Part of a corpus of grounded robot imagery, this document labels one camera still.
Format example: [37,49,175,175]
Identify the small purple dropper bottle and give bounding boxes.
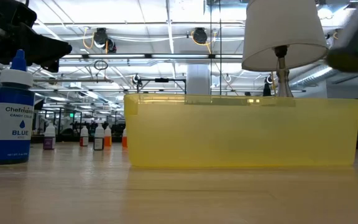
[43,123,57,151]

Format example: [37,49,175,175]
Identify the small red dropper bottle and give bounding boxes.
[79,125,90,147]

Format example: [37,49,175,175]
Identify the small black dropper bottle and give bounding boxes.
[93,123,105,151]

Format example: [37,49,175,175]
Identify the large blue food coloring bottle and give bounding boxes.
[0,49,36,166]

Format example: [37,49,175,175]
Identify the background robot workstations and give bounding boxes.
[32,107,126,136]

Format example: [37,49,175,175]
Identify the white building column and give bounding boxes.
[186,63,211,95]

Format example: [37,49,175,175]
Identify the thin black vertical pole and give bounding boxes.
[218,0,222,96]
[209,0,213,96]

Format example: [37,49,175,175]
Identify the yellow translucent plastic bin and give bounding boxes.
[123,93,358,169]

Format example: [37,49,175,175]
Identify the black background hanging device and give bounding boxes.
[262,74,275,96]

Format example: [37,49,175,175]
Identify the white lamp shade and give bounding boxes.
[241,0,329,72]

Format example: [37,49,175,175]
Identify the silver lamp base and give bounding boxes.
[273,45,295,98]

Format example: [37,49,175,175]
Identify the black ceiling cable reel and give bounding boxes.
[191,27,209,45]
[92,27,117,54]

